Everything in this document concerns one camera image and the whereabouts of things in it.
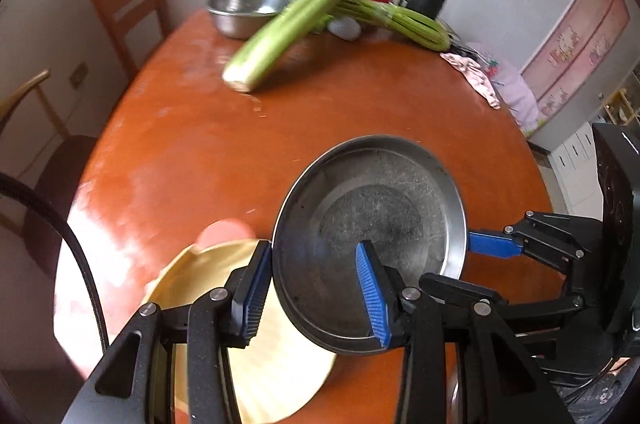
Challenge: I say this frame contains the curved wooden armchair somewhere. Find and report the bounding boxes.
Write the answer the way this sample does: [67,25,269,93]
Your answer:
[0,68,98,277]

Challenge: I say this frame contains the grey foam fruit net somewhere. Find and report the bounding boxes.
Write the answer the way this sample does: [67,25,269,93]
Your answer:
[327,18,362,42]

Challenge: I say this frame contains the low wall socket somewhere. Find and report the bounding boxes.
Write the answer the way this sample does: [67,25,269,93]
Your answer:
[67,62,90,88]

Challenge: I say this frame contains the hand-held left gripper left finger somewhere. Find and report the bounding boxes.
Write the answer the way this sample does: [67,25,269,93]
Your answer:
[60,240,273,424]

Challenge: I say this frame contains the orange plastic plate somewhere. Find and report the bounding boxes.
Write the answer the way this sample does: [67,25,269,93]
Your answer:
[196,219,255,252]

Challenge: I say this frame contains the round steel pan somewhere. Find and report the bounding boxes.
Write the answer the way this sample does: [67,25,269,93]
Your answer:
[271,135,469,355]

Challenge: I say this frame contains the dark green celery bunch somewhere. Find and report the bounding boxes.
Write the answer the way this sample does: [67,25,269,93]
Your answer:
[330,0,451,52]

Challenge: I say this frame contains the small steel bowl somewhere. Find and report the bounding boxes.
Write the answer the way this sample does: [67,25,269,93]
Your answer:
[206,0,293,39]

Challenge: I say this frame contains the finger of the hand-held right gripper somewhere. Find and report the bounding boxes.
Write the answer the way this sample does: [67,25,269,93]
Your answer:
[467,210,601,275]
[419,273,586,335]

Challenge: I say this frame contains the pink cartoon cat curtain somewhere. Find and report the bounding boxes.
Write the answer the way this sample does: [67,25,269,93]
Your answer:
[520,0,632,125]

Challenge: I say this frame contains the dark floral clothing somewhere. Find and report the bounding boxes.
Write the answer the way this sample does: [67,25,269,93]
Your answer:
[555,374,640,424]

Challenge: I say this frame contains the yellow shell-shaped plate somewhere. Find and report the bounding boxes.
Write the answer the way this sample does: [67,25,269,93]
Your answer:
[141,240,337,424]

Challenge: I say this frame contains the pink printed garment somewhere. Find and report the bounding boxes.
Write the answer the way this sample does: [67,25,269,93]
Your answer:
[470,41,543,135]

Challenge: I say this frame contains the white storage cabinet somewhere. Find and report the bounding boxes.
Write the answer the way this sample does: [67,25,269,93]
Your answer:
[545,71,640,219]

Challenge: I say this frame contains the pink crumpled cloth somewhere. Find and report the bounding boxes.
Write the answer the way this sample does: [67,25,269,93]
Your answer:
[440,51,502,111]

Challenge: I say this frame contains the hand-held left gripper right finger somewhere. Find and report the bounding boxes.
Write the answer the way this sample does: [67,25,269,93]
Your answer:
[355,240,571,424]

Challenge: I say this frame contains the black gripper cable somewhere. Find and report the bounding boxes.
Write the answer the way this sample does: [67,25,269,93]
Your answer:
[0,173,110,355]

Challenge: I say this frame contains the pale green celery bunch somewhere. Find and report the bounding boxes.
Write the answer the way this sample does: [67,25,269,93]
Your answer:
[221,0,368,93]

